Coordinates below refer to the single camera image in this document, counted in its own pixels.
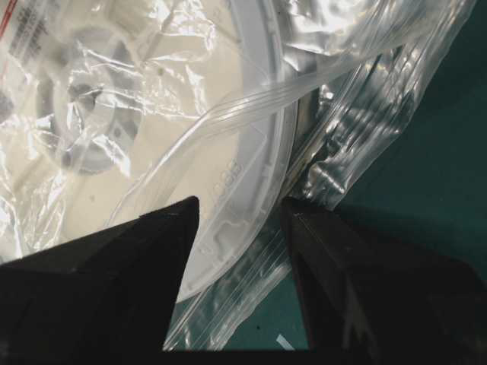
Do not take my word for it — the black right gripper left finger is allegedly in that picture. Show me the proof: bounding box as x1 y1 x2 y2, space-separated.
1 196 199 364

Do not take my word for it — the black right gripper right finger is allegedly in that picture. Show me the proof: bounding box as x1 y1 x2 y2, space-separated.
280 197 486 364

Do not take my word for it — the white component reel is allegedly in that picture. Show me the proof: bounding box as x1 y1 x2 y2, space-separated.
1 1 296 301

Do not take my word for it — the clear zip bag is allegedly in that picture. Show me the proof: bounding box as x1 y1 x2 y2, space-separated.
1 1 475 350

